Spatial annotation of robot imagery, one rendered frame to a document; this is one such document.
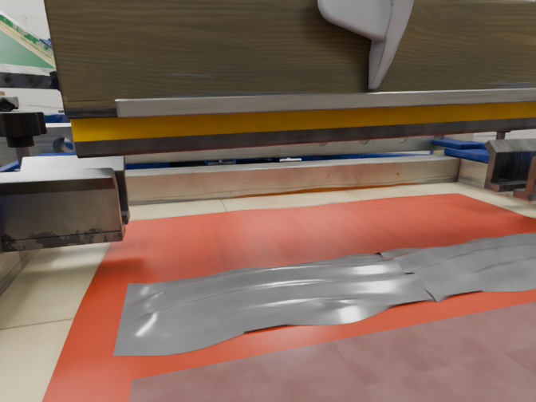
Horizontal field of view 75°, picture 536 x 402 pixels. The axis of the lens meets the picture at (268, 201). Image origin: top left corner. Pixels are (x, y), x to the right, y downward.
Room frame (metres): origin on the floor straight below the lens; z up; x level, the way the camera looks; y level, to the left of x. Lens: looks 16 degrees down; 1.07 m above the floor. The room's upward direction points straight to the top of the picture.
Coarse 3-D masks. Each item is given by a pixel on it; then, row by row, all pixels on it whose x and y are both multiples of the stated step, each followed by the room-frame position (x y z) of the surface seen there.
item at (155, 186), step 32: (320, 160) 0.48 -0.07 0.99; (352, 160) 0.48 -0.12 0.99; (384, 160) 0.48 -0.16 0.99; (416, 160) 0.48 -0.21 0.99; (448, 160) 0.49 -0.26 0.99; (128, 192) 0.38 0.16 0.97; (160, 192) 0.39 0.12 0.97; (192, 192) 0.40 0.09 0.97; (224, 192) 0.41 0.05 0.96; (256, 192) 0.42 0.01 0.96; (288, 192) 0.43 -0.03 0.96; (512, 192) 0.41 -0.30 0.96; (0, 256) 0.20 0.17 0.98; (32, 256) 0.24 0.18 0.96; (0, 288) 0.19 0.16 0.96
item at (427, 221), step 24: (336, 216) 0.34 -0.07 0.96; (360, 216) 0.34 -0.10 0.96; (384, 216) 0.34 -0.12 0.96; (408, 216) 0.34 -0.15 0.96; (432, 216) 0.34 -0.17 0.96; (456, 216) 0.34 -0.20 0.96; (480, 216) 0.34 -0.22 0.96; (504, 216) 0.34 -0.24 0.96; (360, 240) 0.28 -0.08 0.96; (384, 240) 0.28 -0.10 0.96; (408, 240) 0.28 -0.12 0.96; (432, 240) 0.28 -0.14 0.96; (456, 240) 0.28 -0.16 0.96; (456, 312) 0.17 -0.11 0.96; (480, 312) 0.17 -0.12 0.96; (504, 312) 0.17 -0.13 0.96; (528, 312) 0.17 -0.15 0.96; (504, 336) 0.15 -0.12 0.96; (528, 336) 0.15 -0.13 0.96; (528, 360) 0.13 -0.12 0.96
